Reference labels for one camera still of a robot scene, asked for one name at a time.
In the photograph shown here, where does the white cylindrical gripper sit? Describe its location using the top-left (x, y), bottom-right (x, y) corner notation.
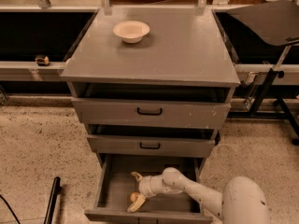
top-left (127, 172), bottom-right (165, 213)

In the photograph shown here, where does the small orange fruit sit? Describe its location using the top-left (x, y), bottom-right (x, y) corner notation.
top-left (130, 192), bottom-right (139, 203)

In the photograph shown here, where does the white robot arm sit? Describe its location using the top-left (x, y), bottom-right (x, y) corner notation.
top-left (127, 167), bottom-right (271, 224)

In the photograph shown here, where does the grey open bottom drawer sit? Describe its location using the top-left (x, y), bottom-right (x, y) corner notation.
top-left (85, 154), bottom-right (212, 224)

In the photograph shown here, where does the grey middle drawer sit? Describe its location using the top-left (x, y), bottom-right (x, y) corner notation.
top-left (87, 134), bottom-right (215, 158)

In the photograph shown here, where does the grey top drawer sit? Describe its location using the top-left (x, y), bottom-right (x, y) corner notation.
top-left (72, 98), bottom-right (231, 129)

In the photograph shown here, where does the grey wooden drawer cabinet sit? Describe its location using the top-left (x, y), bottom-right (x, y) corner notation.
top-left (59, 7), bottom-right (241, 166)

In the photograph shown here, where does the black pole on floor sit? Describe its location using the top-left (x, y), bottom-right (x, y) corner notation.
top-left (43, 176), bottom-right (62, 224)

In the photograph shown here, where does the white ceramic bowl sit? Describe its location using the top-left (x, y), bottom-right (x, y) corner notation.
top-left (113, 21), bottom-right (150, 44)

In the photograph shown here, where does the small black yellow tape measure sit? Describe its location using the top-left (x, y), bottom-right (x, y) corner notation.
top-left (35, 54), bottom-right (50, 66)

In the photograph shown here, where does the black tray stand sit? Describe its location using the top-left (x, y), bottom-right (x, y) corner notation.
top-left (217, 0), bottom-right (299, 131)

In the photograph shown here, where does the black middle drawer handle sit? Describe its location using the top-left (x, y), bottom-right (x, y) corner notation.
top-left (139, 142), bottom-right (161, 150)

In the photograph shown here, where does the black drawer handle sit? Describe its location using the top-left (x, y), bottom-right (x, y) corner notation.
top-left (139, 142), bottom-right (161, 150)
top-left (136, 107), bottom-right (163, 116)

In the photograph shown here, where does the black top drawer handle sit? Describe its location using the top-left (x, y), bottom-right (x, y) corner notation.
top-left (136, 107), bottom-right (163, 116)

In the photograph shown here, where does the black cable on floor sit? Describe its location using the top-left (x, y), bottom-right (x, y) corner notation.
top-left (0, 194), bottom-right (21, 224)

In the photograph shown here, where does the metal rail shelf left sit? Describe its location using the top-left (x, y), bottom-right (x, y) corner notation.
top-left (0, 62), bottom-right (66, 82)

